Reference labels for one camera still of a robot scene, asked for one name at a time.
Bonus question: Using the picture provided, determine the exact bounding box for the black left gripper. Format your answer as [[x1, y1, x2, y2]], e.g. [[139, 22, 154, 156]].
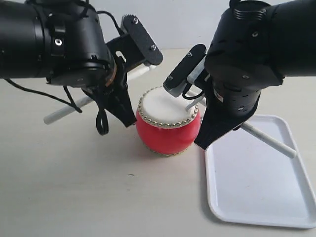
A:
[[47, 9, 145, 128]]

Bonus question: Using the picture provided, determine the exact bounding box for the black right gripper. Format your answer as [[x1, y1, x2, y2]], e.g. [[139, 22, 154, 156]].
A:
[[182, 59, 262, 150]]

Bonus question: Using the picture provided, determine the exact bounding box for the white drumstick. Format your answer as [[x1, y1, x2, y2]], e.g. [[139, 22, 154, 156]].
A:
[[187, 91, 298, 158], [43, 65, 156, 125]]

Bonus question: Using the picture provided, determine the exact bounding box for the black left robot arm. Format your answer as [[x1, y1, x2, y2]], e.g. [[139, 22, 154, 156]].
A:
[[0, 0, 162, 135]]

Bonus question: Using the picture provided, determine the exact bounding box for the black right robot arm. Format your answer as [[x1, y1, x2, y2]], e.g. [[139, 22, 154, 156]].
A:
[[195, 0, 316, 149]]

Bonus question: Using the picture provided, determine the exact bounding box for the small red drum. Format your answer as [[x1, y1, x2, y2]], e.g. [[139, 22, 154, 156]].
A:
[[136, 86, 201, 156]]

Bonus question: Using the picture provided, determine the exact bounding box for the white plastic tray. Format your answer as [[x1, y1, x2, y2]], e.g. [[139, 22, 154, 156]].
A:
[[205, 129, 316, 229]]

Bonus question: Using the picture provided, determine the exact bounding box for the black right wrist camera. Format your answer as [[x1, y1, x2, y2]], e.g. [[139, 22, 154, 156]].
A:
[[163, 44, 206, 98]]

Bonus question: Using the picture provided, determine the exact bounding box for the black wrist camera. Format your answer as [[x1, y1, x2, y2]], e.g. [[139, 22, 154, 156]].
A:
[[121, 14, 163, 66], [163, 44, 206, 98]]

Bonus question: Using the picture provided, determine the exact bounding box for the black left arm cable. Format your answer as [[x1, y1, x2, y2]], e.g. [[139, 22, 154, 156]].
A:
[[4, 0, 124, 135]]

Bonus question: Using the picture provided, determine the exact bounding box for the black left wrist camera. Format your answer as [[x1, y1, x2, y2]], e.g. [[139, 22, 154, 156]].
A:
[[121, 14, 163, 66]]

